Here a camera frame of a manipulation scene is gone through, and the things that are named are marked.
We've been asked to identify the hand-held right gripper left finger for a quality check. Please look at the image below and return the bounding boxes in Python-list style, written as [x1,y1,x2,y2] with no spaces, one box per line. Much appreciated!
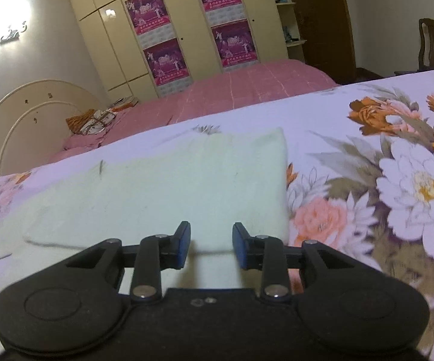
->
[65,221,192,304]

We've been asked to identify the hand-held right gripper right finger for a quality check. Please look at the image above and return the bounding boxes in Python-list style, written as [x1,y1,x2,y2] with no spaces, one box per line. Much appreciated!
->
[232,222,353,304]

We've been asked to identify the pale green cloth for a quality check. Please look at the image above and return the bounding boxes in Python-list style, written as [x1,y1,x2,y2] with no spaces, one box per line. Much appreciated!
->
[0,127,291,268]

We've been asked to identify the floral bed sheet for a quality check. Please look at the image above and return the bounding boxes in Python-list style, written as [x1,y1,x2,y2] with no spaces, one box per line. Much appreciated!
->
[0,68,434,361]

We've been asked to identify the stack of books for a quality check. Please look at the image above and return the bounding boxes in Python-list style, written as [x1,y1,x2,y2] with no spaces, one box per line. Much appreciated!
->
[111,97,140,113]

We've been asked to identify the orange patterned pillow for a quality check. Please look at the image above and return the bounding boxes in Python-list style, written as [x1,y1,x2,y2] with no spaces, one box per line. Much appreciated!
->
[66,108,121,136]

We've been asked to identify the pink quilted bedspread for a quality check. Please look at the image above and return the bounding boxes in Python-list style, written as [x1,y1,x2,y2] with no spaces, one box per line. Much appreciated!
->
[46,59,341,165]

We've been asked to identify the cream curved headboard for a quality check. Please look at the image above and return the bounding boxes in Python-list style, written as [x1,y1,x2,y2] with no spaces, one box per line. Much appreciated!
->
[0,79,105,178]

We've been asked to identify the cream corner shelf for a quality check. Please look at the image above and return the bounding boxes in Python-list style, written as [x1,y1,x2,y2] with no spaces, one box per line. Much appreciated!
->
[269,0,308,64]

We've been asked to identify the dark brown door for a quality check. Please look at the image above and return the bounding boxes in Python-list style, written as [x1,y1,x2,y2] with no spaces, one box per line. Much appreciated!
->
[283,0,357,84]

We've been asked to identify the wooden chair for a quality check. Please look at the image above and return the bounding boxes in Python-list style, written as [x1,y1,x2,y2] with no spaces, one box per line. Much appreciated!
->
[393,18,434,78]

